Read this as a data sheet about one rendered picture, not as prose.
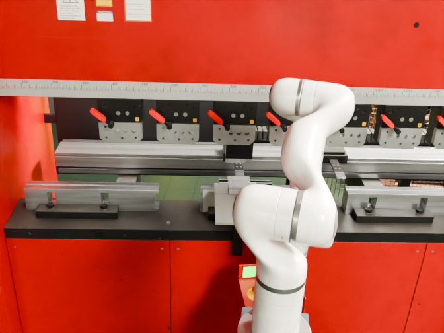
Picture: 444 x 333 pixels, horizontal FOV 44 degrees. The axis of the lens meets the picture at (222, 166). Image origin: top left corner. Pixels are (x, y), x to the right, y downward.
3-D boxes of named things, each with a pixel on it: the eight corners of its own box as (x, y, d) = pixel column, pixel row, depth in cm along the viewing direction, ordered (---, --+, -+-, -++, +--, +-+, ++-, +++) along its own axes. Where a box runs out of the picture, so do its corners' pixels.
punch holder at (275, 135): (268, 145, 197) (271, 102, 189) (265, 135, 204) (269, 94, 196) (309, 146, 197) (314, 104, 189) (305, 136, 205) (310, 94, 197)
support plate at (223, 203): (215, 224, 184) (215, 222, 183) (213, 185, 207) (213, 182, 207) (268, 225, 185) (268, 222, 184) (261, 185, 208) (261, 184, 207)
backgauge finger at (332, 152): (325, 181, 214) (327, 170, 211) (313, 151, 237) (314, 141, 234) (355, 182, 214) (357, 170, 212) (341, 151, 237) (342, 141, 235)
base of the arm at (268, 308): (312, 367, 131) (322, 309, 122) (233, 358, 133) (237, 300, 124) (310, 312, 148) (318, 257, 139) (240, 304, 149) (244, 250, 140)
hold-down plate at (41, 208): (36, 218, 204) (35, 211, 202) (39, 210, 208) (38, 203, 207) (117, 219, 205) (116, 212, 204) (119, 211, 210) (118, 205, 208)
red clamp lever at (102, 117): (90, 108, 183) (114, 126, 187) (92, 104, 187) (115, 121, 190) (87, 112, 184) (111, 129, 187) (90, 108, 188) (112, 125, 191)
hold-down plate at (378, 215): (355, 222, 209) (357, 215, 208) (352, 214, 214) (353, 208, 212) (433, 223, 210) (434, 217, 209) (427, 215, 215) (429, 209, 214)
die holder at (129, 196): (26, 209, 208) (23, 188, 204) (30, 201, 213) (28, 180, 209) (158, 211, 210) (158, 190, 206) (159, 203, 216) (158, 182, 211)
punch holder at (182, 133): (156, 143, 195) (155, 100, 187) (158, 133, 202) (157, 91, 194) (198, 144, 196) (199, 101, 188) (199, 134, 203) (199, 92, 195)
